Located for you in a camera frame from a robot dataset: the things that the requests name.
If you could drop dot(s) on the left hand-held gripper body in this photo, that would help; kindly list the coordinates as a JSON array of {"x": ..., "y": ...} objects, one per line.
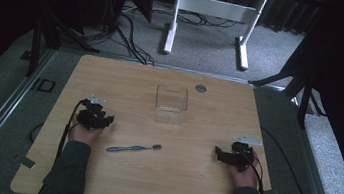
[{"x": 89, "y": 118}]

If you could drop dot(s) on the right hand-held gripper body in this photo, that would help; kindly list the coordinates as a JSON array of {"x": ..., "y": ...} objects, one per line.
[{"x": 240, "y": 151}]

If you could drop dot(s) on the person's left hand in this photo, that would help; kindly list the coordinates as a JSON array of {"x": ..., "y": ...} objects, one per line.
[{"x": 82, "y": 134}]

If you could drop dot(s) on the person's right hand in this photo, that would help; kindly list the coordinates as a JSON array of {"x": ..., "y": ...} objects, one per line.
[{"x": 246, "y": 178}]

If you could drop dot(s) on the blue toothbrush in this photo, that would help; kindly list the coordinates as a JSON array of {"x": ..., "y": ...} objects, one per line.
[{"x": 133, "y": 147}]

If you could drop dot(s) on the grey tape strip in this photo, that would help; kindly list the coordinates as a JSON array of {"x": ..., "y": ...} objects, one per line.
[
  {"x": 25, "y": 161},
  {"x": 272, "y": 193}
]

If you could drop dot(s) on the clear plastic container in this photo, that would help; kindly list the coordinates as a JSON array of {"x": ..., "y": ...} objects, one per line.
[{"x": 171, "y": 105}]

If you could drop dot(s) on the grey round table grommet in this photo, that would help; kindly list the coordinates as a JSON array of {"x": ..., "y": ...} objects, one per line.
[{"x": 200, "y": 88}]

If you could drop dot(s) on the black metal stand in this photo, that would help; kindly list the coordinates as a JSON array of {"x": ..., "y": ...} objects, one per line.
[
  {"x": 299, "y": 83},
  {"x": 43, "y": 26}
]

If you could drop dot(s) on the black rectangular floor bracket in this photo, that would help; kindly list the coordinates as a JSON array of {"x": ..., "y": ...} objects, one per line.
[{"x": 43, "y": 85}]

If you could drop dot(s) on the metal floor rail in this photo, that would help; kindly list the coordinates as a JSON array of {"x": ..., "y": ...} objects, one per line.
[
  {"x": 313, "y": 183},
  {"x": 0, "y": 111}
]

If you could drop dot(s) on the white desk frame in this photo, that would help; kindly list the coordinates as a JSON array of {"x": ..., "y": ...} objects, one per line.
[{"x": 213, "y": 7}]

